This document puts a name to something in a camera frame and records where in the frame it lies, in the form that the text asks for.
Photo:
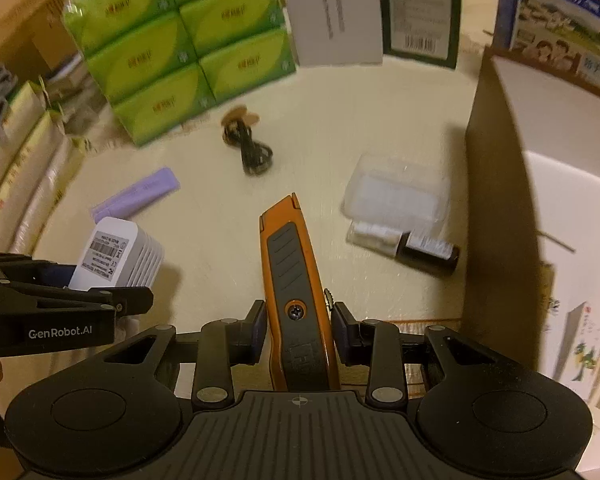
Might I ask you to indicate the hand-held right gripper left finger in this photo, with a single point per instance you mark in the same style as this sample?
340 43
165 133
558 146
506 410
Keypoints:
258 332

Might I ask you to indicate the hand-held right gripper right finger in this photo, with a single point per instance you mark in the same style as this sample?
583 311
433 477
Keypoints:
338 334

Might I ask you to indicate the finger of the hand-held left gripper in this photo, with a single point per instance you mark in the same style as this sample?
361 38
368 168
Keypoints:
105 300
20 267

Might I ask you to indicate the white wifi repeater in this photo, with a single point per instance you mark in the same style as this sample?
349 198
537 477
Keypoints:
115 245

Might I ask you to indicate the orange utility knife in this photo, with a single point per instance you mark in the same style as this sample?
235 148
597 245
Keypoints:
290 260

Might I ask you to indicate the purple tube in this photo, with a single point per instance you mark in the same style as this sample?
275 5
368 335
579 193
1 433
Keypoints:
135 192

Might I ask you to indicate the clear plastic case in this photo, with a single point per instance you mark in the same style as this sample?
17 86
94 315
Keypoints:
395 195

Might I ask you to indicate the brown shoe box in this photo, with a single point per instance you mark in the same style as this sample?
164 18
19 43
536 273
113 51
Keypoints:
505 185

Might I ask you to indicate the row of beige food packets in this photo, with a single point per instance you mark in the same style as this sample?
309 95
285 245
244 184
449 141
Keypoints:
30 170

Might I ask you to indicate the small white bottle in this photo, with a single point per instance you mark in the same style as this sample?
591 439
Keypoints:
375 237

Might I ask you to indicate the small dark brown bottle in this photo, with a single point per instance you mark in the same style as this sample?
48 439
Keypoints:
430 252

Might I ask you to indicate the cream printed bed sheet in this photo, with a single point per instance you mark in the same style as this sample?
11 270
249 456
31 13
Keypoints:
330 125

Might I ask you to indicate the large brown cardboard box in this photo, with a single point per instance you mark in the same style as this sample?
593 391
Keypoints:
25 25

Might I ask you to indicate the bundle of green tissue packs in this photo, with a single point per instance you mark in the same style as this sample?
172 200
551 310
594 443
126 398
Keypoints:
155 60

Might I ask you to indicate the plain white box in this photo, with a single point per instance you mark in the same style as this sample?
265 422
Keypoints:
330 15

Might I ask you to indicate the dark green box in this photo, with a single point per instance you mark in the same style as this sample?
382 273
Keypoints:
420 10

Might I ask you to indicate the blue milk carton box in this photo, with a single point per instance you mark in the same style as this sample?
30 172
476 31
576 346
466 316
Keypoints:
555 35

